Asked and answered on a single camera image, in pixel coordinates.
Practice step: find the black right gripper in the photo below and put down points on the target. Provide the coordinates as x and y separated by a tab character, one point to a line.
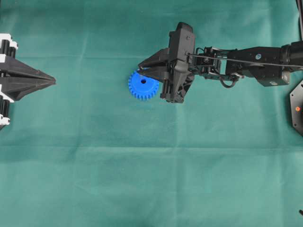
173	69

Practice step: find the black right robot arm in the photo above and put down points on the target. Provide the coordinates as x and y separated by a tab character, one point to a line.
270	66

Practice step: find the blue plastic gear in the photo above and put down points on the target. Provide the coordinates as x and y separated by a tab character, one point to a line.
141	87

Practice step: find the green table cloth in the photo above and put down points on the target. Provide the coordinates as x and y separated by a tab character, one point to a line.
86	153

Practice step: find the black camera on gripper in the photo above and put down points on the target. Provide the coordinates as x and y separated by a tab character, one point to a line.
181	42

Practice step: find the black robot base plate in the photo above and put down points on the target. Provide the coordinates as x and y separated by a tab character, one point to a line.
296	104

